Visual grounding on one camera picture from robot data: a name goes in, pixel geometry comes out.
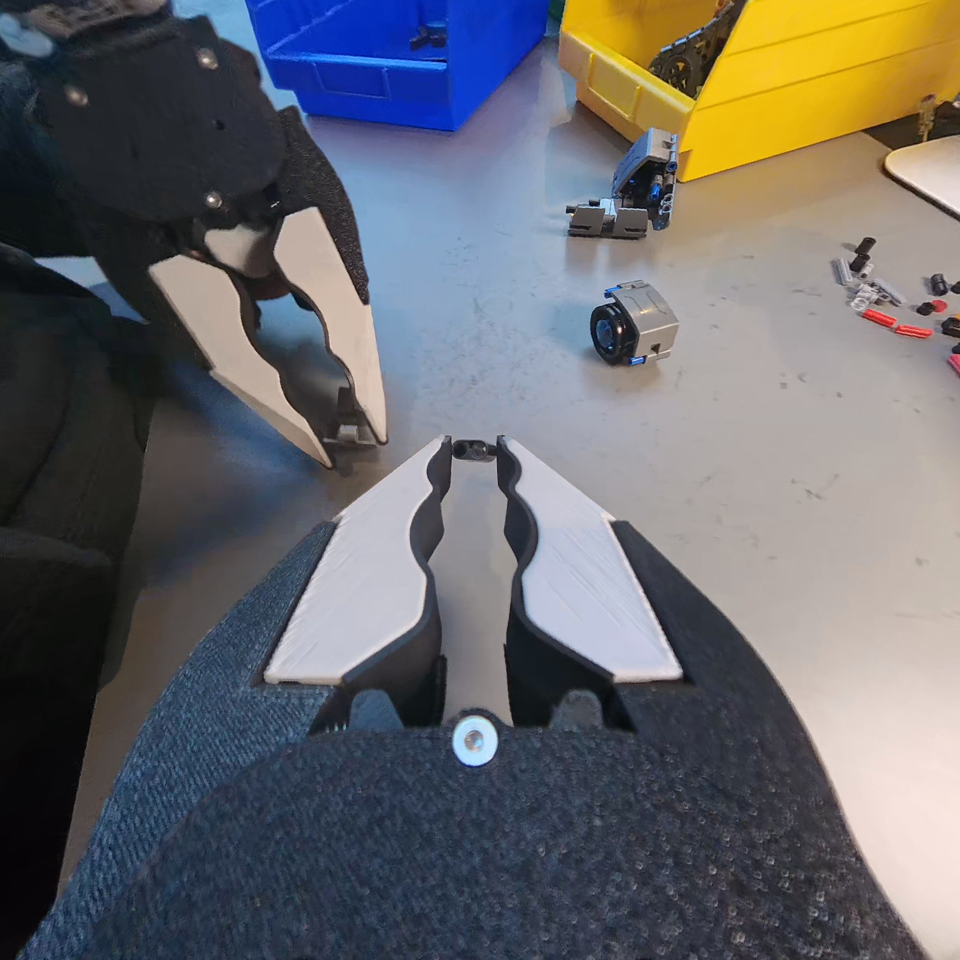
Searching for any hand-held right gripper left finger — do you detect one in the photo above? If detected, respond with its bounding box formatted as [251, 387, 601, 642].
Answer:
[264, 435, 453, 685]

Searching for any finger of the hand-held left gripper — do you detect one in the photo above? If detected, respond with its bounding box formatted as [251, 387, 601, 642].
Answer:
[147, 255, 336, 471]
[272, 204, 390, 447]

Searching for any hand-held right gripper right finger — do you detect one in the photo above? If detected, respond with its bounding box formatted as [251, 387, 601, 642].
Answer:
[496, 435, 685, 684]

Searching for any grey curved brick panel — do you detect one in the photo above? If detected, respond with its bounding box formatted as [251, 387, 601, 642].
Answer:
[333, 384, 378, 451]

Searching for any grey black wheel assembly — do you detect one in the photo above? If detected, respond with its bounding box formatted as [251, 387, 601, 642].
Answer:
[589, 279, 681, 369]

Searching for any grey brick block assembly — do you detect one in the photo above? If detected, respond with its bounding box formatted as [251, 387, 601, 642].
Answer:
[566, 127, 680, 241]

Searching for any grey desk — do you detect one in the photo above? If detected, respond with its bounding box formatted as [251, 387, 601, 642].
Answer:
[60, 0, 960, 960]

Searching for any person's black printed sweatshirt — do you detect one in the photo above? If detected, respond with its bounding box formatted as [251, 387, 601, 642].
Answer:
[0, 240, 162, 960]

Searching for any blue plastic bin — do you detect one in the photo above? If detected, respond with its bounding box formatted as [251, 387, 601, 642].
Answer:
[246, 0, 550, 132]

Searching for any pile of small brick pins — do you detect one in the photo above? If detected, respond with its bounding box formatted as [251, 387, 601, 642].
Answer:
[831, 236, 960, 380]

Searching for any yellow tracked brick model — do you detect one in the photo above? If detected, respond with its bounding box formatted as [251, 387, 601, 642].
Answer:
[646, 0, 747, 102]

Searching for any yellow plastic bin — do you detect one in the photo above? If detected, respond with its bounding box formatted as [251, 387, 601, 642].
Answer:
[558, 0, 960, 183]

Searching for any round wooden booklet stand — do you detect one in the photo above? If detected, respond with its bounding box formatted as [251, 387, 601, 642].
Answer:
[883, 135, 960, 222]

